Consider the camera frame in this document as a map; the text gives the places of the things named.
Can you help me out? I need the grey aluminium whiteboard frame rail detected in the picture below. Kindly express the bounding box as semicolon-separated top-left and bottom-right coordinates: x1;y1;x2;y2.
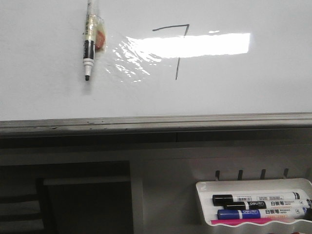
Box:
0;112;312;138

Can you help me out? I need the black capped marker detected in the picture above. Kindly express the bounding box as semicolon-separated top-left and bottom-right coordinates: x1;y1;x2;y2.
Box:
212;192;304;206
224;199;312;210

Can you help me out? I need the black whiteboard marker with tape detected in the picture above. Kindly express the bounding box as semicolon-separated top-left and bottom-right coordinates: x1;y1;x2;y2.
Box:
83;0;106;81

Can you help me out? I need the dark square panel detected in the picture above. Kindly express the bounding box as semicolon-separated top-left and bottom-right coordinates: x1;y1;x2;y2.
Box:
36;175;134;234

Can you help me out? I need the black capped marker middle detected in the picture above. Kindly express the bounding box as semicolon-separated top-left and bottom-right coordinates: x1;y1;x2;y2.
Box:
224;199;312;210

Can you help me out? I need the white whiteboard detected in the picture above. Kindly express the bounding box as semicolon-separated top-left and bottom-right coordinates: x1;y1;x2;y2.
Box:
0;0;312;120

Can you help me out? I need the blue capped whiteboard marker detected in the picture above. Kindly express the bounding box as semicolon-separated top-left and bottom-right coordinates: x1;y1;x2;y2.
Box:
217;207;312;220

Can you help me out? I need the white plastic marker tray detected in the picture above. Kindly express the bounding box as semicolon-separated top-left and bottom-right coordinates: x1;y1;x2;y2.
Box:
196;178;312;234

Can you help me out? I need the pink marker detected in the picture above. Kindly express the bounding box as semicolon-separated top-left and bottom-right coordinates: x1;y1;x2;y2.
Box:
210;218;295;226

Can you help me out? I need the black capped marker upper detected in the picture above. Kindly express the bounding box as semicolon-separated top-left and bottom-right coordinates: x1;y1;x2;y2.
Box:
212;192;304;206

